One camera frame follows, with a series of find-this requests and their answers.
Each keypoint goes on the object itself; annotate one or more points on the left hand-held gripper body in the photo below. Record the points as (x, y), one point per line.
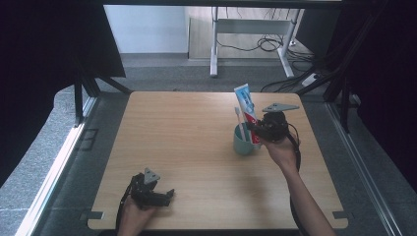
(144, 188)

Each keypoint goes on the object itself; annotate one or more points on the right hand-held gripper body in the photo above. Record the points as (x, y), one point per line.
(274, 123)

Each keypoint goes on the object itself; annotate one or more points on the white toothbrush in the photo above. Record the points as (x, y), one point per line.
(240, 121)

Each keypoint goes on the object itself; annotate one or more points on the teal cup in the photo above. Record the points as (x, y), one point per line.
(242, 147)

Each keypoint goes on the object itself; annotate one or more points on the blue and red toothpaste tube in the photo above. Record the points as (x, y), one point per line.
(246, 101)

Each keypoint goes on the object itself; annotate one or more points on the person's left hand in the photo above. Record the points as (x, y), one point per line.
(132, 216)

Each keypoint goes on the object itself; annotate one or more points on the person's right hand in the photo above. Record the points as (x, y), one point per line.
(283, 154)

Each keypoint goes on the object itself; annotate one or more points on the white power strip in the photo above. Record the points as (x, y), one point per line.
(310, 79)

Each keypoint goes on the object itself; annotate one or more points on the black metal stand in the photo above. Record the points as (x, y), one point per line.
(344, 95)
(78, 98)

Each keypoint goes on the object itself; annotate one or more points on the black curtain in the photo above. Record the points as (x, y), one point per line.
(39, 65)
(387, 82)

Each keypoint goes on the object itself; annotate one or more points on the aluminium rail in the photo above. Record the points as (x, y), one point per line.
(364, 173)
(55, 170)

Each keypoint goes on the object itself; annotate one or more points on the white desk frame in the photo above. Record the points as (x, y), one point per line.
(252, 25)

